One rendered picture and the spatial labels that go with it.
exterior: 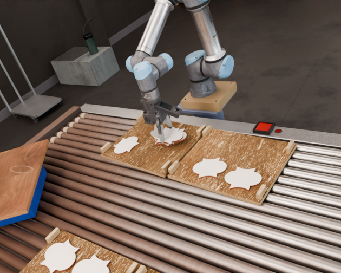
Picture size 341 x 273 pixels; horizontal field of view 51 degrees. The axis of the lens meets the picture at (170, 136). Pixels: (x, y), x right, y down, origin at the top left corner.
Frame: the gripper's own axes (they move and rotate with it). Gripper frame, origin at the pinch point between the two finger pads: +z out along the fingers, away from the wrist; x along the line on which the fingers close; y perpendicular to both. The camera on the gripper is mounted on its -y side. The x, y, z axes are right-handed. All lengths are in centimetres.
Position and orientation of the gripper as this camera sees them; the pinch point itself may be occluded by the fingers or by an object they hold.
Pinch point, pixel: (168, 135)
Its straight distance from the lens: 162.5
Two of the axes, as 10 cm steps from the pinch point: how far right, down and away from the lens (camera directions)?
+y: -9.1, -0.1, 4.2
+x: -3.4, 6.0, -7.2
